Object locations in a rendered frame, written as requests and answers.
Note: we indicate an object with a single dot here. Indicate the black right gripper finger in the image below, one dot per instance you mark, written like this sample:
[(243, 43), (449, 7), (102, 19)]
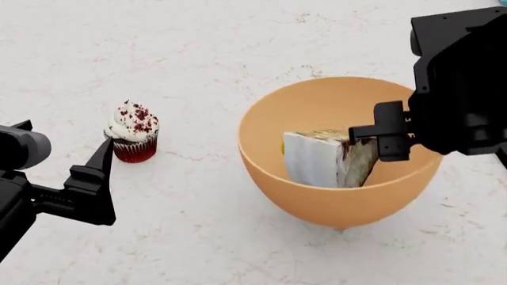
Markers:
[(390, 133)]

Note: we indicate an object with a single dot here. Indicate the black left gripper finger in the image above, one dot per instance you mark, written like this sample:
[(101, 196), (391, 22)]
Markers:
[(23, 124), (93, 196)]

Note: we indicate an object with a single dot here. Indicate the red velvet cupcake white frosting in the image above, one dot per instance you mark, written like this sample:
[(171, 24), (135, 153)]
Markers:
[(134, 133)]

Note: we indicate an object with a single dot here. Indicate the white frosted cake slice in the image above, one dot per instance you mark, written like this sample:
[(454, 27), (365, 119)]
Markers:
[(317, 160)]

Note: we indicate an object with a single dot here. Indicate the orange round bowl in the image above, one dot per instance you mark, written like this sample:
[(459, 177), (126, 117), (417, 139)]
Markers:
[(317, 205)]

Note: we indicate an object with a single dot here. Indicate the light blue object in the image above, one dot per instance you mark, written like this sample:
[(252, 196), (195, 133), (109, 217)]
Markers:
[(501, 1)]

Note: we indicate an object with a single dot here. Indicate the grey cylindrical camera housing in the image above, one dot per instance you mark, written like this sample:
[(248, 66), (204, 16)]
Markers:
[(27, 148)]

